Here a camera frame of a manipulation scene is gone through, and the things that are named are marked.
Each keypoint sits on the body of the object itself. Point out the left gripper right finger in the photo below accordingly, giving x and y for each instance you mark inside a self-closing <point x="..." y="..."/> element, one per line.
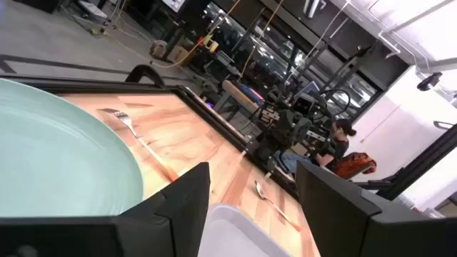
<point x="339" y="221"/>

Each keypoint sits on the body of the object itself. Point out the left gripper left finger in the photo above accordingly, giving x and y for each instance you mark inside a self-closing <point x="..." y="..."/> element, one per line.
<point x="178" y="200"/>

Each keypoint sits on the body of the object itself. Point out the light green plate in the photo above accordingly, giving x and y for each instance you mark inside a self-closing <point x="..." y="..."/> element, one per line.
<point x="53" y="160"/>

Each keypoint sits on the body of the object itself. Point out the grey plastic tray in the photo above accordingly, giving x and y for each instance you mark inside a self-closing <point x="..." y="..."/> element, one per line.
<point x="232" y="235"/>

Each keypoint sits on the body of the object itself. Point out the orange bag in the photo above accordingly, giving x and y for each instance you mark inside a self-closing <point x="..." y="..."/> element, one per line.
<point x="357" y="164"/>

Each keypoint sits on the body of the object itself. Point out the person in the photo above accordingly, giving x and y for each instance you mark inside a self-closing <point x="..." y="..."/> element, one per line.
<point x="339" y="142"/>

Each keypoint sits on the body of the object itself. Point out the wooden workbench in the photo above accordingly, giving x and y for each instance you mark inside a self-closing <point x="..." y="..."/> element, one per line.
<point x="237" y="94"/>

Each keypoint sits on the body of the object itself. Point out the black curved bar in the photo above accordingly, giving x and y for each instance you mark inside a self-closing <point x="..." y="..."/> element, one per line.
<point x="143" y="67"/>

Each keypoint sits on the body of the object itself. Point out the cardboard box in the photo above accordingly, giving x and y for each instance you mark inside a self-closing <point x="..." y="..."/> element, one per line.
<point x="178" y="54"/>

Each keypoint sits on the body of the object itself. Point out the black table edge frame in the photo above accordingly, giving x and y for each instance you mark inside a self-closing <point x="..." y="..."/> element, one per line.
<point x="200" y="103"/>

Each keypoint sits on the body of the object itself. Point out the black rig frame beam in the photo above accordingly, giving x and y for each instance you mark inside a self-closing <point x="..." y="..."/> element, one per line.
<point x="421" y="160"/>

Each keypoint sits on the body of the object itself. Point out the black overhead camera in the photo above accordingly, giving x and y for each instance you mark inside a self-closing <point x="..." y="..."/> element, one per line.
<point x="429" y="81"/>

